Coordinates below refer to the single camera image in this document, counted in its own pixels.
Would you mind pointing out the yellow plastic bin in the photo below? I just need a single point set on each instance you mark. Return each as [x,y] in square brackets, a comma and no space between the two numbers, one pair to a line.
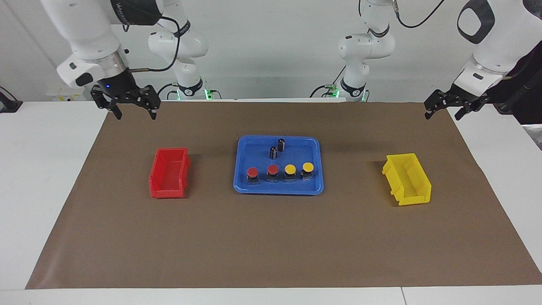
[413,186]

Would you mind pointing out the blue plastic tray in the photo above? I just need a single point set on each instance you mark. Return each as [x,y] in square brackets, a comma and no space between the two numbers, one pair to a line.
[258,186]

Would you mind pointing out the yellow push button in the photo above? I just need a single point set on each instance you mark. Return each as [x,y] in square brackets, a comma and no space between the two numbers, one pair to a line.
[290,169]
[308,167]

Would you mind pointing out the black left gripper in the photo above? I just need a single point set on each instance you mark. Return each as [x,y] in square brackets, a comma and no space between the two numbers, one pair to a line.
[461,96]

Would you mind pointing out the black table clamp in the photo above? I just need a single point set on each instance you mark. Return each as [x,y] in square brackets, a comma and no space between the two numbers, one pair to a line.
[9,106]

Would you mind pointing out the grey metal object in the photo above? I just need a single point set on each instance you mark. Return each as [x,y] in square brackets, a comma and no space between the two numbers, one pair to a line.
[535,135]

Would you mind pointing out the black equipment stand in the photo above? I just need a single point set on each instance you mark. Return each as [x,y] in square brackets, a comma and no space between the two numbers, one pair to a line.
[529,101]

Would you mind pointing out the black cylindrical capacitor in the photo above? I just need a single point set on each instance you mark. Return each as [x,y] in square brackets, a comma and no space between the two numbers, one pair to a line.
[281,145]
[273,153]

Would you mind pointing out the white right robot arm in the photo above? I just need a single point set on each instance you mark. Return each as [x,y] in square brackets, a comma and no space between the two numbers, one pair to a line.
[84,34]

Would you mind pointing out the brown paper table mat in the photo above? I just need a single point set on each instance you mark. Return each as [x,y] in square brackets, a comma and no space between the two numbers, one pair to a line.
[271,237]

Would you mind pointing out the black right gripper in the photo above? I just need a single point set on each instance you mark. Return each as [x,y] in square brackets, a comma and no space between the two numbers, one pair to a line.
[116,87]

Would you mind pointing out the red push button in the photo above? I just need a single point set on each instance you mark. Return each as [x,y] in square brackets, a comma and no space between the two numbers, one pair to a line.
[272,169]
[252,172]

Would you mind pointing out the red plastic bin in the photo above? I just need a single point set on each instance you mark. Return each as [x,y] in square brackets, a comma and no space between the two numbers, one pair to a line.
[169,178]

